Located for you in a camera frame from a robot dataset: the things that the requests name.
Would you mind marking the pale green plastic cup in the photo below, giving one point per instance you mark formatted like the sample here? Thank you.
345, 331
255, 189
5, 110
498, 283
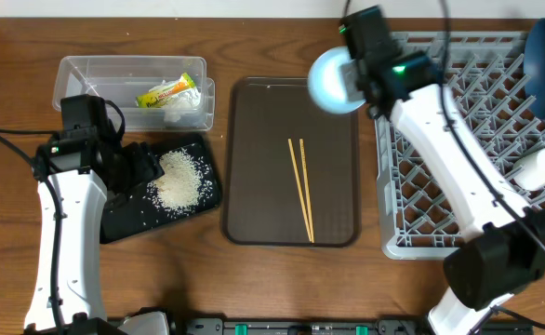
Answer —
531, 171

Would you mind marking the grey dishwasher rack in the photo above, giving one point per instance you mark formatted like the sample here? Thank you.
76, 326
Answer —
485, 73

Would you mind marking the wooden chopstick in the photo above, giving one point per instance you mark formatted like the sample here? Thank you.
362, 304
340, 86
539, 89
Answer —
300, 193
307, 189

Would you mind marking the light blue bowl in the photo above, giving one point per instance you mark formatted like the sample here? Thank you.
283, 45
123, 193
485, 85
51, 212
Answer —
331, 82

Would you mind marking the rice pile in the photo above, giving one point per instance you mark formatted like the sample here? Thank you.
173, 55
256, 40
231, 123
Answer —
183, 188

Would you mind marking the yellow green snack wrapper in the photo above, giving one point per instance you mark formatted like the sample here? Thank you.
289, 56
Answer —
180, 93

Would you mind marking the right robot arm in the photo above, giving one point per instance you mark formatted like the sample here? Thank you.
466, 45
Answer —
504, 238

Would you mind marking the black plastic tray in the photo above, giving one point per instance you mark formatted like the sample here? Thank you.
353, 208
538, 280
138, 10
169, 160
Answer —
132, 213

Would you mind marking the white napkin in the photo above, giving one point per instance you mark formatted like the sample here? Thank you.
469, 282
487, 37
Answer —
174, 114

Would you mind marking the brown serving tray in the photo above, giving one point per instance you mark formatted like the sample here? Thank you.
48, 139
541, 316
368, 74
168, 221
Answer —
261, 197

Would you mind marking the clear plastic waste bin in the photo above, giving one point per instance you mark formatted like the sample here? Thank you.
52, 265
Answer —
121, 79

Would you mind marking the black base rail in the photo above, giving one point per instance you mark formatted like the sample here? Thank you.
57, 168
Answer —
160, 321

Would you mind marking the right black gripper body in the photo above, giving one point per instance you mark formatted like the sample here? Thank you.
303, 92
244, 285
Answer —
352, 78

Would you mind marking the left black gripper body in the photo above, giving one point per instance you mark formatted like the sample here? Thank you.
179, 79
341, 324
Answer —
133, 168

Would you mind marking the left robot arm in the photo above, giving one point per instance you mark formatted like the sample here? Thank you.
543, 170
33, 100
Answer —
76, 170

